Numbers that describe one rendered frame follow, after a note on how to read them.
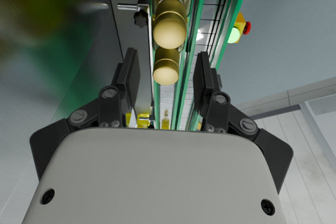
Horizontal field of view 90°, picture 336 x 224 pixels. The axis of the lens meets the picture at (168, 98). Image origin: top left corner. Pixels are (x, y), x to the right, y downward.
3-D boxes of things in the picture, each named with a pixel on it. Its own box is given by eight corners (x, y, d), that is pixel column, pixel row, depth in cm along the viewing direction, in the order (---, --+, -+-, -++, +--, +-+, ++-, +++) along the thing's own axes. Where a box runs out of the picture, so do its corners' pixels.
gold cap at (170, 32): (155, -4, 18) (150, 17, 15) (188, -2, 18) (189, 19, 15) (155, 27, 21) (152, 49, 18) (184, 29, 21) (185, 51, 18)
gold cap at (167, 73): (149, 51, 24) (146, 72, 21) (172, 40, 22) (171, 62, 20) (163, 67, 26) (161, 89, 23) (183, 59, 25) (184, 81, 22)
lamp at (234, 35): (226, 25, 51) (227, 31, 49) (240, 26, 51) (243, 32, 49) (221, 39, 54) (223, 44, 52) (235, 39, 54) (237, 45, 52)
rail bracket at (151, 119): (141, 100, 74) (136, 127, 65) (156, 101, 74) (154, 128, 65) (142, 105, 77) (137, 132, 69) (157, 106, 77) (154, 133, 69)
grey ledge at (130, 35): (117, -24, 45) (106, -7, 38) (150, -22, 45) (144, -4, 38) (143, 133, 120) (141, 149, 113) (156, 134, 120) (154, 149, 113)
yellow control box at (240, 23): (219, 9, 54) (223, 21, 50) (242, 11, 54) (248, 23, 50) (214, 30, 60) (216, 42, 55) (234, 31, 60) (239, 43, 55)
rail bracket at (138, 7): (124, -19, 38) (108, 8, 30) (154, -17, 38) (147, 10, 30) (126, 0, 41) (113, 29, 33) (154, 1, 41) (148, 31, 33)
